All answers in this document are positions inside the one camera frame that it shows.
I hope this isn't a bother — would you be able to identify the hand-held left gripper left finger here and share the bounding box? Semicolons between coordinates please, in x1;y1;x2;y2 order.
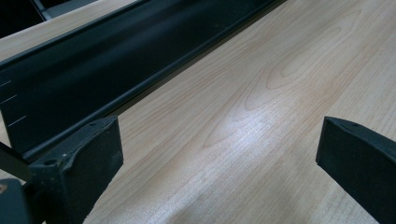
28;115;125;224

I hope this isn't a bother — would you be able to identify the black two-tier metal rack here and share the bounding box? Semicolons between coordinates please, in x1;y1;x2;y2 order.
0;0;288;183

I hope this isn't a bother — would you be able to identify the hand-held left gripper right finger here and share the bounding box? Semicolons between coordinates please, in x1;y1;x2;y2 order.
315;116;396;224

